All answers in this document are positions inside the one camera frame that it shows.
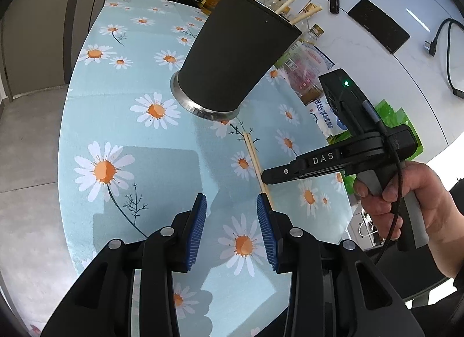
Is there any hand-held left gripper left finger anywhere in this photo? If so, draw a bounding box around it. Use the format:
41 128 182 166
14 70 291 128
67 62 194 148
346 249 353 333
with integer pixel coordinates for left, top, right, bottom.
41 193 208 337

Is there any black power cable with plug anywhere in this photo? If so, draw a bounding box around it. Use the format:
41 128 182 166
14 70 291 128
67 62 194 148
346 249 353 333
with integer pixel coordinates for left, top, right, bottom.
422 18 464 100

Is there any person's right hand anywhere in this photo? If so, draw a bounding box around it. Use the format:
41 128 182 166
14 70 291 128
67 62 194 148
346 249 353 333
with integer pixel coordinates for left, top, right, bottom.
352 161 458 280

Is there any jar with brown contents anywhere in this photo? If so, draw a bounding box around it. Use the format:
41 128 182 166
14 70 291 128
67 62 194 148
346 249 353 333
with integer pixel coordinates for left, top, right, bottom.
300 85 325 106

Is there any black rectangular slab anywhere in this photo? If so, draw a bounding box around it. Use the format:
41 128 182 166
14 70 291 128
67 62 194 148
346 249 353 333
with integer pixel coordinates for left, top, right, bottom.
347 0 411 55

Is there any single wooden chopstick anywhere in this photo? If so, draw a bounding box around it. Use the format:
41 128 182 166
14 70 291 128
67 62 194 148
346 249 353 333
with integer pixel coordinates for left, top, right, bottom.
243 132 272 201

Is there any glass bottle gold cap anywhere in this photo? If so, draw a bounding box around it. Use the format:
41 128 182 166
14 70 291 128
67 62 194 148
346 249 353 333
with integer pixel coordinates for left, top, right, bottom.
307 24 325 46
304 2 324 26

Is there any white and blue salt bag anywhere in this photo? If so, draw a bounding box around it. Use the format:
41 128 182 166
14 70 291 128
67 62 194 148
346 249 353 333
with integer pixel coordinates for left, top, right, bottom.
306 99 351 139

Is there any green plastic packet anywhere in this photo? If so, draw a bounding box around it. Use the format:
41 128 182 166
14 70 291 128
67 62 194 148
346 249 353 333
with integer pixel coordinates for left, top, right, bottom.
328 100 424 159

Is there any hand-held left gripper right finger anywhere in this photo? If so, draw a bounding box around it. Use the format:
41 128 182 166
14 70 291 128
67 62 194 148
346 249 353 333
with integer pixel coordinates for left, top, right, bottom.
257 194 425 337

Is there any black cylindrical utensil holder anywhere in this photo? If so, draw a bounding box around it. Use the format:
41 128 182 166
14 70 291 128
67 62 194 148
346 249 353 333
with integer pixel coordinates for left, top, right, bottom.
170 0 302 120

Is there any thin white cable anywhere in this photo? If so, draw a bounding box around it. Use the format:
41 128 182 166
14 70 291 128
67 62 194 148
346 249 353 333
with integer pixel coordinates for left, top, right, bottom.
357 213 378 240

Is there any grey cabinet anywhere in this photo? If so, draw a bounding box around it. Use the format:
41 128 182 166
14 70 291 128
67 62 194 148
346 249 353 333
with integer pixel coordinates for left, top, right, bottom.
0 0 106 102

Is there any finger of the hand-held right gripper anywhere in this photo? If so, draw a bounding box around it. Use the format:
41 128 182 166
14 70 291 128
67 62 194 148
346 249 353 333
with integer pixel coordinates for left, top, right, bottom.
261 157 305 185

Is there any pink print clear bag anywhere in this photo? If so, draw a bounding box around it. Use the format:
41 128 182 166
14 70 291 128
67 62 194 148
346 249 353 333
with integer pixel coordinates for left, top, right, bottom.
281 40 335 102

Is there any daisy print blue tablecloth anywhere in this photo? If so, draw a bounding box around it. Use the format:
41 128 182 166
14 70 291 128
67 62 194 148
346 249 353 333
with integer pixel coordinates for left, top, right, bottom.
58 0 358 337

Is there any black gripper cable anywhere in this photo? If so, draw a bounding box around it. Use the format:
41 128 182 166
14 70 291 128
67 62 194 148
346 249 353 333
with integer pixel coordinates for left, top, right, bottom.
362 100 405 267

